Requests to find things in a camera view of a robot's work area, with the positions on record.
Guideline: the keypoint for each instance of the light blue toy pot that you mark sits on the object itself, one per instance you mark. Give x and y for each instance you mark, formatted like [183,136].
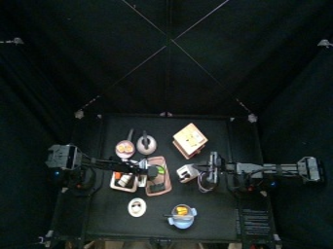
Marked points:
[183,221]

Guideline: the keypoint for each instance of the tan wooden toy box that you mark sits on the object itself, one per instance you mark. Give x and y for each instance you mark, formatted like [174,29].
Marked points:
[191,140]

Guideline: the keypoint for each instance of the white toy toaster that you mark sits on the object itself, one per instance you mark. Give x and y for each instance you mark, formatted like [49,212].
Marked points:
[188,173]

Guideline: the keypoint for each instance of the small frying pan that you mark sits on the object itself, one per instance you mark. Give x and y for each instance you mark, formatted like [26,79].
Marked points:
[146,144]

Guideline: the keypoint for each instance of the pink toy cutting board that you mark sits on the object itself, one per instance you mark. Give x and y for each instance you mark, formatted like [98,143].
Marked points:
[166,181]

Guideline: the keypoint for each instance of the orange toy corn piece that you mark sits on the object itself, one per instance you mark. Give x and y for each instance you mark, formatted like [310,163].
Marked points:
[183,211]

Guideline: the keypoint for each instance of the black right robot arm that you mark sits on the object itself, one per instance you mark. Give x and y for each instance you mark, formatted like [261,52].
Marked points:
[269,169]

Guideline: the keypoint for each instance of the small round white plate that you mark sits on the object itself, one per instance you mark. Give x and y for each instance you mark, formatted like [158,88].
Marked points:
[137,207]

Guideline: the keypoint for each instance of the toy fried egg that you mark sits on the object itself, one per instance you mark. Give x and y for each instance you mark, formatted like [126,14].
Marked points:
[129,148]
[121,148]

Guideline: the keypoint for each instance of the grey frame clamp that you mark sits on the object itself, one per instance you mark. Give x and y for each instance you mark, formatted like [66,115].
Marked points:
[252,117]
[17,41]
[324,42]
[80,113]

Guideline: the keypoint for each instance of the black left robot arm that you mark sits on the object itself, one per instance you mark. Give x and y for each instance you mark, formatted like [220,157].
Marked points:
[100,163]

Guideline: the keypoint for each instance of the pink toy frying pan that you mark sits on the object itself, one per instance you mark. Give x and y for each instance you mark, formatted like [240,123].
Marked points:
[125,148]

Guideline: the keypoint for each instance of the white rectangular tray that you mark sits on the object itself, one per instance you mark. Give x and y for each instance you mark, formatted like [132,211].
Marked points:
[116,186]

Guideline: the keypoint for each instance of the black toy spoon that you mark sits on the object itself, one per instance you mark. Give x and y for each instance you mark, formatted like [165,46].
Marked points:
[173,215]

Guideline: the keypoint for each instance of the orange toy carrot piece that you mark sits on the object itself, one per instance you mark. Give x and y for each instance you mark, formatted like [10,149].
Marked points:
[118,175]

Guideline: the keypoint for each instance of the white toy roll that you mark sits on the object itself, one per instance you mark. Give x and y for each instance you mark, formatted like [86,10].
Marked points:
[126,180]

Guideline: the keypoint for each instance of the white text label sticker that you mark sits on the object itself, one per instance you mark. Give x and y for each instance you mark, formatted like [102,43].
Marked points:
[255,221]

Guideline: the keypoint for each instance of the green toy vegetable piece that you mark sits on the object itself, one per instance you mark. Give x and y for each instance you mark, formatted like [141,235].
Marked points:
[162,169]

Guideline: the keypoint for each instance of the dark green toy food block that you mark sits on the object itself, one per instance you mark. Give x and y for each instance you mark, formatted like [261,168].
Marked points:
[157,187]

